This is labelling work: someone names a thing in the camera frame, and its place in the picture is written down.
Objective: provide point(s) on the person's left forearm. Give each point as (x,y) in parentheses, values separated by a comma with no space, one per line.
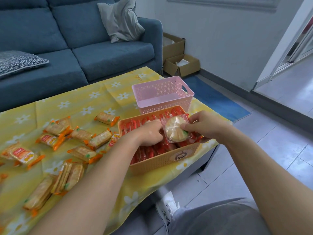
(97,185)

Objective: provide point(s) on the white sliding door frame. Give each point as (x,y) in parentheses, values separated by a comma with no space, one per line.
(286,44)

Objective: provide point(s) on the grey pillow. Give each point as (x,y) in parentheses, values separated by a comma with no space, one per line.
(122,20)

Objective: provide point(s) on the white window frame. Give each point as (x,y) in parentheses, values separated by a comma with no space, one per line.
(225,2)

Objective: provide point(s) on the person's right thumb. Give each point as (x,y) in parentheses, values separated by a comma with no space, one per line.
(188,126)

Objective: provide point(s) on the pink plastic basket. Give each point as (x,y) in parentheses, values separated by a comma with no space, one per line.
(160,95)

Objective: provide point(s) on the white shoe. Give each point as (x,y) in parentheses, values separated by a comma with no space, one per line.
(166,206)

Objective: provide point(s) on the person's right hand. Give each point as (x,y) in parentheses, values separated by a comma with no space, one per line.
(210,126)

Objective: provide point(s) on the person's right forearm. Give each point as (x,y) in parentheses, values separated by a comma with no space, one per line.
(266,178)

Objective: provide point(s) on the row of red snack packets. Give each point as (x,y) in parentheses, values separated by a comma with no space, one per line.
(152,151)

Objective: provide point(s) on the scattered orange square cracker packets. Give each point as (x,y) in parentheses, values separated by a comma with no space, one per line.
(80,135)

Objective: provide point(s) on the grey trousers leg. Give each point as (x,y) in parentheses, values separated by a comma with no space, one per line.
(220,217)

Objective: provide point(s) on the person's left hand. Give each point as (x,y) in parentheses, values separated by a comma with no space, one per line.
(148,134)

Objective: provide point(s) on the blue rug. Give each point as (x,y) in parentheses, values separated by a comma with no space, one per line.
(215,100)

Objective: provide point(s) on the person's left fingers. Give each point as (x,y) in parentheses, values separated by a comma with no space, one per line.
(156,134)

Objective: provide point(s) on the tall open cardboard box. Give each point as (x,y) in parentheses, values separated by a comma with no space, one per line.
(174,47)

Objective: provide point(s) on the round cracker clear packet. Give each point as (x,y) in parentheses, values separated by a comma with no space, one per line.
(174,131)

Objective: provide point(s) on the white paper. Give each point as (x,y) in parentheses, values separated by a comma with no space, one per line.
(182,63)

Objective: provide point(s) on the blue fabric sofa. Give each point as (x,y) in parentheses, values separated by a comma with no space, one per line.
(73,46)

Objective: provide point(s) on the black white patterned cushion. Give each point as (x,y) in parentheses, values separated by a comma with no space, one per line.
(17,62)

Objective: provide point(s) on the yellow flowered tablecloth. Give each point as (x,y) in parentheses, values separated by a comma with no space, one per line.
(80,102)

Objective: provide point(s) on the low open cardboard box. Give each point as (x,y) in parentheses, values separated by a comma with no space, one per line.
(182,69)

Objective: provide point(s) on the orange plastic basket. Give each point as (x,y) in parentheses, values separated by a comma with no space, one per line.
(161,161)

